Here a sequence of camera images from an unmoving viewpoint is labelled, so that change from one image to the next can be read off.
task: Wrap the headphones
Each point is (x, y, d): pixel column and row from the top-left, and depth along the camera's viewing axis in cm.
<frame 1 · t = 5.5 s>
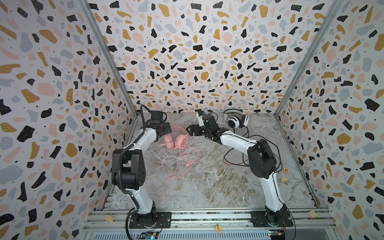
left hand: (165, 126, 94), fingers open
right hand: (189, 125, 93), fingers open
white black headphones: (236, 122, 108), point 9 cm above the table
wooden triangle block: (284, 179, 89), on the table

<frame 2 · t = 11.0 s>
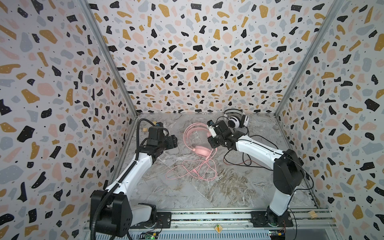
left hand: (172, 137, 84), fingers open
right hand: (209, 135, 89), fingers open
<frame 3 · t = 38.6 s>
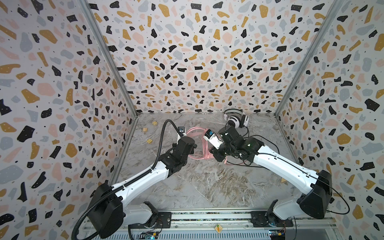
left hand: (188, 138, 80), fingers closed
right hand: (209, 147, 75), fingers closed
wooden letter block G: (149, 140, 105), point 2 cm above the table
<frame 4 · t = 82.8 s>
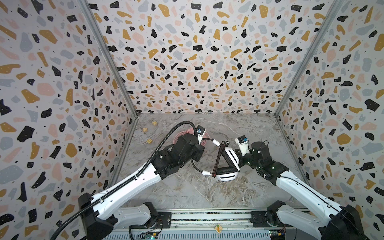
left hand: (201, 140, 69), fingers closed
right hand: (230, 150, 79), fingers open
white black headphones: (229, 167, 64), point 29 cm above the table
